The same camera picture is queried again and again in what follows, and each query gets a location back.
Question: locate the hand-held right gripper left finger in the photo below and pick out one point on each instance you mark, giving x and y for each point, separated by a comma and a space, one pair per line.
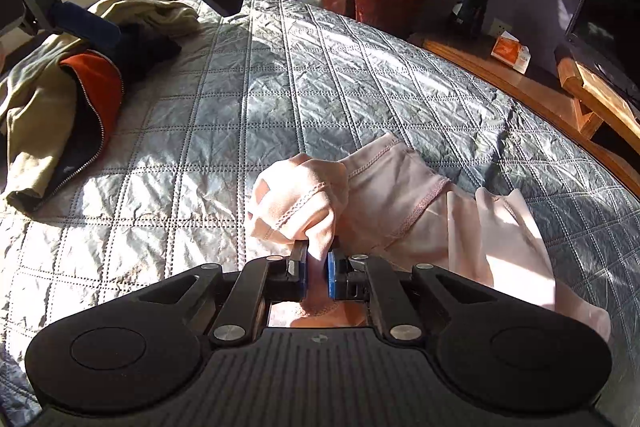
301, 274

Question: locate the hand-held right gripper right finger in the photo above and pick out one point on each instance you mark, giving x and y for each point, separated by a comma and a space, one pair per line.
332, 277

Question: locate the pink shirt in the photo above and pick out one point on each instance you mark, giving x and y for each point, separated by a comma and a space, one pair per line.
385, 192

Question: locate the dark navy cloth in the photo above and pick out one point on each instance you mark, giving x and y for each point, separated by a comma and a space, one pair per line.
150, 49

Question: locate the khaki jacket with orange lining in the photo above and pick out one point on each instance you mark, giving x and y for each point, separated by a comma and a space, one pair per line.
35, 107

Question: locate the grey quilted blanket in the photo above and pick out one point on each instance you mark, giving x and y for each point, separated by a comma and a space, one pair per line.
300, 82

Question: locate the red plant pot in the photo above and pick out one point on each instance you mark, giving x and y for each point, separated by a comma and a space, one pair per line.
385, 9

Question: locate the black round-top device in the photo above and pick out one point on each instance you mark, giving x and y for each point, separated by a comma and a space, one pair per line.
470, 4

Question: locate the orange tissue box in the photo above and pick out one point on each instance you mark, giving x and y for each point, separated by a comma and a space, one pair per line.
511, 52

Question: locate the wooden television stand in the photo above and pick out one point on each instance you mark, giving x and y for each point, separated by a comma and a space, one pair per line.
595, 92

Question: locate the white wall socket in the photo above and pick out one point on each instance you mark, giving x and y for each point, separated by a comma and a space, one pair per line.
500, 27

